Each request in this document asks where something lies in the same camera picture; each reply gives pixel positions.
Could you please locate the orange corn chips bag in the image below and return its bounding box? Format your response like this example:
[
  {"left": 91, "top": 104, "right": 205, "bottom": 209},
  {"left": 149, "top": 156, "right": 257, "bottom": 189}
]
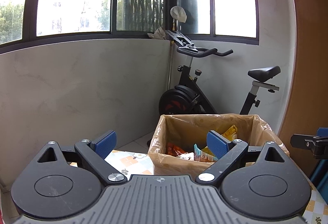
[{"left": 166, "top": 142, "right": 186, "bottom": 157}]

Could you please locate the yellow snack bag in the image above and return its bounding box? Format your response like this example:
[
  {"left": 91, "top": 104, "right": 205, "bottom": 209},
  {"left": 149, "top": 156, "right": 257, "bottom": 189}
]
[{"left": 207, "top": 125, "right": 237, "bottom": 159}]

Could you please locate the blue white snack bag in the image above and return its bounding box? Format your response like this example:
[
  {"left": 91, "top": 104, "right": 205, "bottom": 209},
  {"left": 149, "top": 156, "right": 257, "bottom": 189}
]
[{"left": 194, "top": 144, "right": 219, "bottom": 162}]

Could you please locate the brown cardboard box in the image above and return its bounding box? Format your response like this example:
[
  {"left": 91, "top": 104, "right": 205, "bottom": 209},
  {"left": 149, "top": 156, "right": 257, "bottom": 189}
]
[{"left": 148, "top": 114, "right": 290, "bottom": 178}]

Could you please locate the black exercise bike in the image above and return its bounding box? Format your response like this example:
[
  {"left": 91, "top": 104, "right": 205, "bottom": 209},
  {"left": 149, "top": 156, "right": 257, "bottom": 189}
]
[{"left": 146, "top": 30, "right": 281, "bottom": 147}]

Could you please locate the white cloth on stick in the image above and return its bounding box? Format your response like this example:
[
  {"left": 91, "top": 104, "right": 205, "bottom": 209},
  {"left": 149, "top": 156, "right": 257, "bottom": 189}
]
[{"left": 170, "top": 6, "right": 187, "bottom": 32}]

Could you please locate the wooden wardrobe panel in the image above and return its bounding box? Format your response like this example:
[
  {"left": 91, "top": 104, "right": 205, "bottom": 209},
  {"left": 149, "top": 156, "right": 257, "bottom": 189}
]
[{"left": 277, "top": 0, "right": 328, "bottom": 155}]

